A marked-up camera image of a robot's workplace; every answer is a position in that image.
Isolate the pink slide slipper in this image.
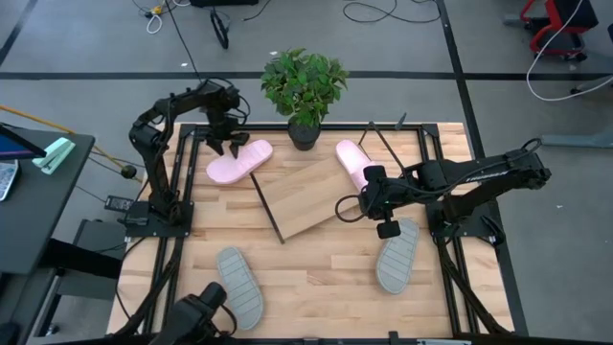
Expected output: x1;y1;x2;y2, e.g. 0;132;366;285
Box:
334;138;379;194
205;138;275;186

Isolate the grey calculator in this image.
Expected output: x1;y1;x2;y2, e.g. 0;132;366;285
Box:
0;159;20;202

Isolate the white floor cable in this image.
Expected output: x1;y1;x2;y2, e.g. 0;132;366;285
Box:
525;0;613;103

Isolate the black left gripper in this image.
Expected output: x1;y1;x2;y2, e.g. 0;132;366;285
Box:
205;107;251;160

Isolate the grey slide slipper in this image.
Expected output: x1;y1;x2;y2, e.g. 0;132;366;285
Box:
215;245;265;332
375;218;420;296

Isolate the red and black cart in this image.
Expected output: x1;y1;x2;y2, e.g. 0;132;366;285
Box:
519;0;600;62

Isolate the black metal table frame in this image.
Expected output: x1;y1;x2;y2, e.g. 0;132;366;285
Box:
114;122;528;345

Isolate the mint green stapler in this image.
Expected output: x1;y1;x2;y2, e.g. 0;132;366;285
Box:
32;137;77;176

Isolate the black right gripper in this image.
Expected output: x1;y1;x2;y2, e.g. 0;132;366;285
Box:
361;164;418;241

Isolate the black power adapter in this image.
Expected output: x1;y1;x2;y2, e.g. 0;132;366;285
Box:
103;195;135;214

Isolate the black floor stand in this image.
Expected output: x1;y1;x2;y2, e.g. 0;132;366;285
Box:
209;8;230;50

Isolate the wooden shelf with black frame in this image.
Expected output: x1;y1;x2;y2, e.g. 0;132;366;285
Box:
249;121;408;245

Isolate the tablet with dark screen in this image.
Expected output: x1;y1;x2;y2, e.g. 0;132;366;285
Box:
0;122;49;162

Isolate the green plant in black pot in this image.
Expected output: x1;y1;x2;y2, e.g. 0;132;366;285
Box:
261;46;351;152

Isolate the yellow rod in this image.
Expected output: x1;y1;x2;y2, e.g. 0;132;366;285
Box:
0;103;145;183

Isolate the black side desk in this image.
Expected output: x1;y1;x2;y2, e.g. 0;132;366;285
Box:
0;126;96;275

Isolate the grey floor stand base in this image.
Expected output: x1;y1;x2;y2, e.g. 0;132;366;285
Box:
540;131;613;150

